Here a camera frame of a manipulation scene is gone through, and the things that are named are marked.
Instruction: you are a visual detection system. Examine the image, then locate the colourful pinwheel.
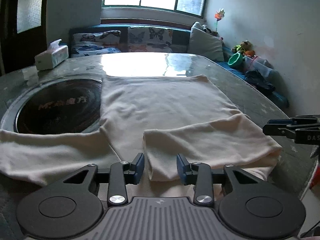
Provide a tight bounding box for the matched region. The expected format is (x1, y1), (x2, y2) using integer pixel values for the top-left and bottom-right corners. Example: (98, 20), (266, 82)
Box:
(214, 8), (225, 35)

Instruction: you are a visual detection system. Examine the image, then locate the round black induction cooktop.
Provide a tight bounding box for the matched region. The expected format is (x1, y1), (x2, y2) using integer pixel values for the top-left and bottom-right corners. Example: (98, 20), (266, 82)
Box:
(0, 76), (104, 137)
(16, 79), (103, 135)

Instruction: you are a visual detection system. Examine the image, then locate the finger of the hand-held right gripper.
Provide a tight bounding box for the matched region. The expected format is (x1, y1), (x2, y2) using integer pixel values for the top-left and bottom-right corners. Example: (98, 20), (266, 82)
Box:
(262, 123), (297, 138)
(267, 114), (320, 126)

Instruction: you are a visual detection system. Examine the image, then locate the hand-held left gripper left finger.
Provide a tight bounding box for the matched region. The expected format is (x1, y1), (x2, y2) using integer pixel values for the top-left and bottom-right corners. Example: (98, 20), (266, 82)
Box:
(61, 153), (145, 207)

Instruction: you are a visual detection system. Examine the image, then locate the plush toy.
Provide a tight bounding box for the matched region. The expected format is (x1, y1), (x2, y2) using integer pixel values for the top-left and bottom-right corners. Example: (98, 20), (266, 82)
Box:
(231, 41), (254, 54)

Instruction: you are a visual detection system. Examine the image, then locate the grey pillow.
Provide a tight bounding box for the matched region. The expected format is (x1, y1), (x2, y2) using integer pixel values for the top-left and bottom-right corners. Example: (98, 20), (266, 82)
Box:
(187, 22), (225, 62)

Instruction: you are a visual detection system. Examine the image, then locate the cream long-sleeve top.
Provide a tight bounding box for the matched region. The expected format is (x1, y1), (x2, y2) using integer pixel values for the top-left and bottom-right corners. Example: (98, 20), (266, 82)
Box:
(0, 74), (283, 203)

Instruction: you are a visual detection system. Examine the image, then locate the blue sofa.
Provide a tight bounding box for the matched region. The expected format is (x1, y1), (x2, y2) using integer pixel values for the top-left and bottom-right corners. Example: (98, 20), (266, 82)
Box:
(69, 24), (290, 108)

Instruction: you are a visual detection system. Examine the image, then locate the black and white cushion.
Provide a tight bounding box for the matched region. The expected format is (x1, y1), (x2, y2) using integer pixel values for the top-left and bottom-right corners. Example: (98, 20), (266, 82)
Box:
(202, 24), (218, 36)

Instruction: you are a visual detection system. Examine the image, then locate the butterfly print cushion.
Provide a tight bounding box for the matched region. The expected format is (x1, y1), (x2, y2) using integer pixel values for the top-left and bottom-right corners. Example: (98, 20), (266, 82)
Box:
(127, 26), (174, 53)
(72, 30), (123, 55)

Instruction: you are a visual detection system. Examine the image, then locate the dark clothing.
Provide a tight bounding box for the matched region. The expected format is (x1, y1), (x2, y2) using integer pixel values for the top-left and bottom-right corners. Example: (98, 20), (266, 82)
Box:
(244, 70), (276, 96)

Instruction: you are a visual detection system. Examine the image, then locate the green bowl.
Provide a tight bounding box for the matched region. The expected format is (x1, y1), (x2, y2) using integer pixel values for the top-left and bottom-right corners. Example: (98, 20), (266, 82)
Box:
(228, 53), (244, 68)

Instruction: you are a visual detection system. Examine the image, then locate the clear plastic bag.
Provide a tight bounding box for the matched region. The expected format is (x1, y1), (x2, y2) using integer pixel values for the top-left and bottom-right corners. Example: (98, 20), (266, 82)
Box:
(241, 55), (278, 81)

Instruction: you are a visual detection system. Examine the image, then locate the wooden door with frosted glass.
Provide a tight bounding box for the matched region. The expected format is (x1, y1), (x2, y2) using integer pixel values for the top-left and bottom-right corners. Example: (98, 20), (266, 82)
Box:
(0, 0), (50, 76)

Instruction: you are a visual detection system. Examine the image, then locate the tissue box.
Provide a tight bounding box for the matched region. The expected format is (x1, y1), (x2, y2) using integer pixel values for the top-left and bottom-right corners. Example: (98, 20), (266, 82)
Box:
(34, 39), (69, 71)

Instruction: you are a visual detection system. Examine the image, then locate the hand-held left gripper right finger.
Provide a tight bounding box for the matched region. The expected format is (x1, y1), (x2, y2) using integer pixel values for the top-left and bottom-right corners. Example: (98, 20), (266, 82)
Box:
(176, 153), (260, 207)

